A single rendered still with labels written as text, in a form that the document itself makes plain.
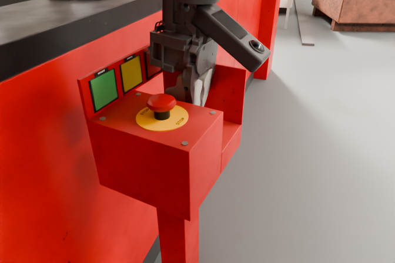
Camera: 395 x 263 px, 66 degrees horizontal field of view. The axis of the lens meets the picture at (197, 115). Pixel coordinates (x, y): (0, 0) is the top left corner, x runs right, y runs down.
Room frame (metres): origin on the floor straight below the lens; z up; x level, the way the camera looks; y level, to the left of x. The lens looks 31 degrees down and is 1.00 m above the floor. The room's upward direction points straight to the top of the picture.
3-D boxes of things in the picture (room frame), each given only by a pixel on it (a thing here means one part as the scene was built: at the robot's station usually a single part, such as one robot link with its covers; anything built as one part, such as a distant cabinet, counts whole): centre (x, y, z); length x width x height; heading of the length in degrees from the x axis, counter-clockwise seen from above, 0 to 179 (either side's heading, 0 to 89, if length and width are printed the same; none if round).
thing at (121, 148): (0.41, 0.04, 0.75); 0.20 x 0.16 x 0.18; 153
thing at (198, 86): (0.44, 0.03, 0.77); 0.06 x 0.03 x 0.09; 63
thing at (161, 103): (0.36, 0.05, 0.79); 0.04 x 0.04 x 0.04
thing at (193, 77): (0.42, 0.01, 0.81); 0.05 x 0.02 x 0.09; 153
